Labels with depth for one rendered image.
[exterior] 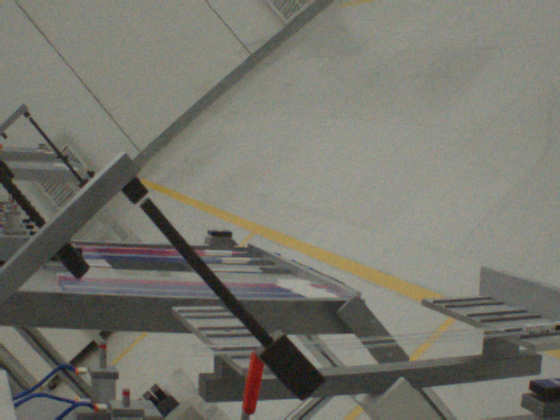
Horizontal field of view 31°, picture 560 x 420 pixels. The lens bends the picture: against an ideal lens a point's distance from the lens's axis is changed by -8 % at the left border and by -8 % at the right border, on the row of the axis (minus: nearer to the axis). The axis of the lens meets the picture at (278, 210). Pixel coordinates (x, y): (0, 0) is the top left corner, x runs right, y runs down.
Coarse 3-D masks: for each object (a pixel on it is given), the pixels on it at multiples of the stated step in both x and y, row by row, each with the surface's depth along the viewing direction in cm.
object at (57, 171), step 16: (16, 176) 509; (32, 176) 511; (48, 176) 514; (64, 176) 517; (80, 176) 515; (112, 208) 522; (112, 224) 598; (96, 240) 596; (128, 240) 527; (160, 272) 533; (0, 336) 514; (16, 336) 516; (48, 336) 522; (64, 336) 525; (80, 336) 527; (96, 336) 526; (16, 352) 517; (32, 352) 520; (64, 352) 525; (32, 368) 521; (48, 368) 523
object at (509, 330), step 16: (384, 336) 122; (400, 336) 122; (416, 336) 123; (432, 336) 123; (448, 336) 124; (464, 336) 125; (480, 336) 125; (496, 336) 126; (208, 352) 115; (224, 352) 116; (240, 352) 116
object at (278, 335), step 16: (272, 336) 66; (256, 352) 66; (272, 352) 65; (288, 352) 66; (272, 368) 66; (288, 368) 66; (304, 368) 66; (288, 384) 66; (304, 384) 66; (320, 384) 67
